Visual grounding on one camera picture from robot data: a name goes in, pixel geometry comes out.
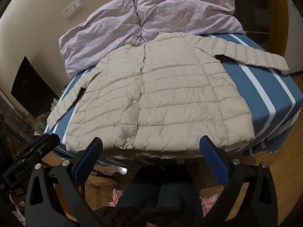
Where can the wooden framed glass door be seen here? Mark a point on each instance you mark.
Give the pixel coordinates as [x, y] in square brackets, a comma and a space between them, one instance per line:
[255, 11]

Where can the blue white striped bed sheet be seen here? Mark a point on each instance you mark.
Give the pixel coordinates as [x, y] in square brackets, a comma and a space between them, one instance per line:
[260, 99]

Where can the black flat screen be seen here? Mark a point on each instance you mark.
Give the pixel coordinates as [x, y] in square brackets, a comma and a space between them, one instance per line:
[30, 87]

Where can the pink floral duvet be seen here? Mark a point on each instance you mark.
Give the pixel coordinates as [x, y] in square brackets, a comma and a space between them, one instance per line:
[106, 28]

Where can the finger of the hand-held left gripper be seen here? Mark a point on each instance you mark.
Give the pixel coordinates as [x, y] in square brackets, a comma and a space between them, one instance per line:
[43, 145]

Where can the person's left leg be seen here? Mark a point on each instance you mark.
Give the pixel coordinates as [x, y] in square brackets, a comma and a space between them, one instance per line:
[139, 189]

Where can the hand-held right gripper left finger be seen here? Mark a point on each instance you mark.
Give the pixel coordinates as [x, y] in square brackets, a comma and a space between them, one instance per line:
[88, 160]

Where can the cluttered side desk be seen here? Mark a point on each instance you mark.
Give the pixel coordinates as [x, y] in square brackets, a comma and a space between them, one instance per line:
[40, 121]

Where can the pink floral slipper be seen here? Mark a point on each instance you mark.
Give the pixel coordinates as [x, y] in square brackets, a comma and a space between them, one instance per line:
[209, 199]
[115, 197]

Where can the person's dark top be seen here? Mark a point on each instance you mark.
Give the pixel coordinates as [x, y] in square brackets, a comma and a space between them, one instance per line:
[146, 218]

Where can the white wall socket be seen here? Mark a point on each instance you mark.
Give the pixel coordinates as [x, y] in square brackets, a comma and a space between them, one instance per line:
[72, 8]

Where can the person's leg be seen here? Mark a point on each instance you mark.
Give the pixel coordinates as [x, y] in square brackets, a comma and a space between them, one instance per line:
[139, 189]
[180, 191]

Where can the beige quilted down jacket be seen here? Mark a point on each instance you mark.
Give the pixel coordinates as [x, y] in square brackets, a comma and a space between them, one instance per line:
[165, 94]

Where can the person's right leg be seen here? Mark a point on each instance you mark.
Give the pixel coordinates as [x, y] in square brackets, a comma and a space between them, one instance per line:
[180, 191]

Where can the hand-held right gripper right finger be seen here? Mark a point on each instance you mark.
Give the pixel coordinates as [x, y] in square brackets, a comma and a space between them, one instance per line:
[213, 160]

